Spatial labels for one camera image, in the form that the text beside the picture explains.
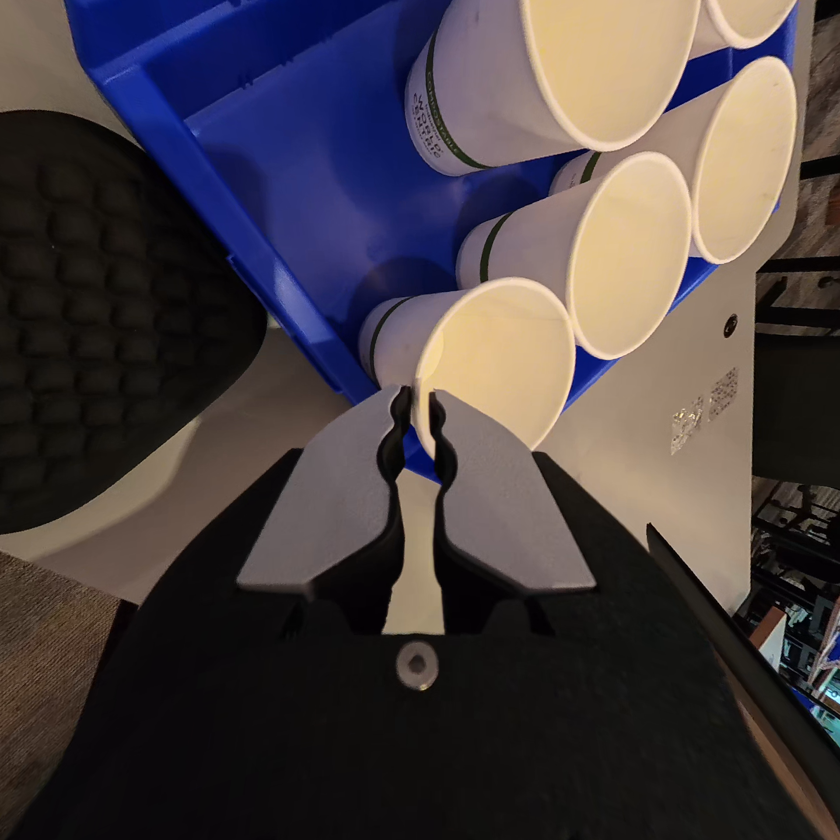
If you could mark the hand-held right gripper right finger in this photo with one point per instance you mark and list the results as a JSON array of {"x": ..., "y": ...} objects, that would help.
[{"x": 505, "y": 512}]

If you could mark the black office chair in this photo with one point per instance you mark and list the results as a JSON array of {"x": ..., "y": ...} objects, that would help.
[{"x": 801, "y": 394}]

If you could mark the round table grommet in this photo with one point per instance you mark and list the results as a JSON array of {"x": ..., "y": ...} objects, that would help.
[{"x": 730, "y": 324}]

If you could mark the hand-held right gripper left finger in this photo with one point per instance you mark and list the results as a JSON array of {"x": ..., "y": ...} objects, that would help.
[{"x": 328, "y": 512}]

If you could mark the blue plastic bin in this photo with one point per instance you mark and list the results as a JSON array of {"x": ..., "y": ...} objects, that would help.
[{"x": 289, "y": 171}]

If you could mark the black textured pad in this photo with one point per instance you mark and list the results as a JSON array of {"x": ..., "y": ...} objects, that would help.
[{"x": 105, "y": 328}]

